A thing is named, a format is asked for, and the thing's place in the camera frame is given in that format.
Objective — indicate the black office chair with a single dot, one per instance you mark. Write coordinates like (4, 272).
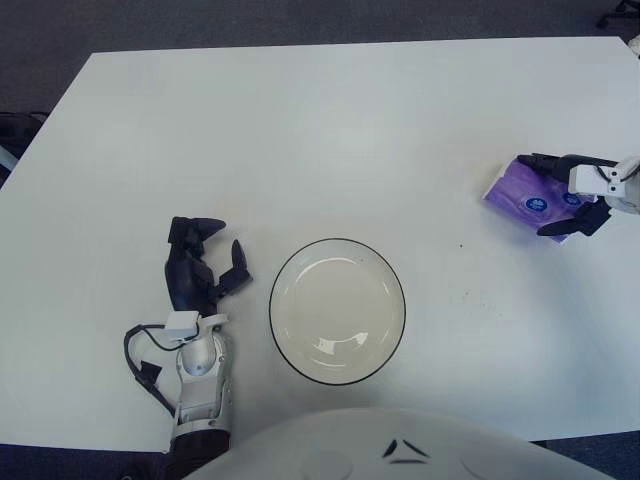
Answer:
(625, 7)

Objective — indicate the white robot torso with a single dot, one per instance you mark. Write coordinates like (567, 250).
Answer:
(325, 440)

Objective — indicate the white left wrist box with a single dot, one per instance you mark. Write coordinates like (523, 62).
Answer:
(181, 324)

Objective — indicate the white plate with black rim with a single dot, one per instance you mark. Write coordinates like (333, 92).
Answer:
(340, 305)

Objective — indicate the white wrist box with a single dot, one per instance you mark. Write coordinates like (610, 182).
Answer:
(590, 180)
(181, 324)

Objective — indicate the purple tissue paper pack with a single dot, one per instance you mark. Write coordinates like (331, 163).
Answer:
(515, 190)

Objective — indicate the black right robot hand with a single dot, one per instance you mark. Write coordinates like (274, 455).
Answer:
(555, 162)

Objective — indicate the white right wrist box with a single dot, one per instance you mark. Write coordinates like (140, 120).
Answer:
(590, 180)

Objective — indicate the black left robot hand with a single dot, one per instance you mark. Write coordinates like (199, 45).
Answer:
(185, 280)

